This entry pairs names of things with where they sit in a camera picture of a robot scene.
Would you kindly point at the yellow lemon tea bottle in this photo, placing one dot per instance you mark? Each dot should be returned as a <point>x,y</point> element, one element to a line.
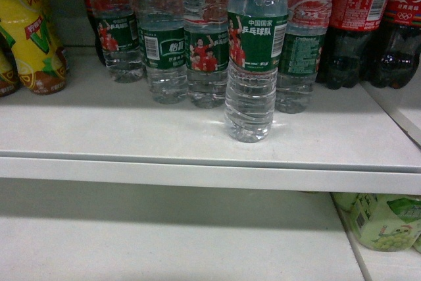
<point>26,26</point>

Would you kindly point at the cola bottle far right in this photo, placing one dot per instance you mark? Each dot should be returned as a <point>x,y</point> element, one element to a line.
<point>395,53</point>

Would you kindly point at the water bottle far left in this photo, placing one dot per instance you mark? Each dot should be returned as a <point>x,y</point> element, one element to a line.
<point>116,26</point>

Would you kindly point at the water bottle barcode label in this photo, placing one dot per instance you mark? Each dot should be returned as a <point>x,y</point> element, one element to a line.
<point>160,24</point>

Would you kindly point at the water bottle team label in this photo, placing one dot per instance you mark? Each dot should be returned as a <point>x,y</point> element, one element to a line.
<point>206,40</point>

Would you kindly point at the clear water bottle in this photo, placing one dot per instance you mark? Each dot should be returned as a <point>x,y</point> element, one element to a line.
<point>258,31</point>

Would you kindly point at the lemon tea bottle left edge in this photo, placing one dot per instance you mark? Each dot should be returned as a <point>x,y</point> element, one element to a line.
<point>10,82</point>

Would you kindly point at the green grape drink pack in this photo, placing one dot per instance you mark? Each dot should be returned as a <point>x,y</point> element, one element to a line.
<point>380,221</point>

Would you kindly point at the cola bottle red label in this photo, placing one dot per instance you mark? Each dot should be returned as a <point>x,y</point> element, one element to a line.
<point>352,24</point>

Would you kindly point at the water bottle right rear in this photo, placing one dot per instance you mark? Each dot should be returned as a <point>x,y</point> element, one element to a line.
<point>307,24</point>

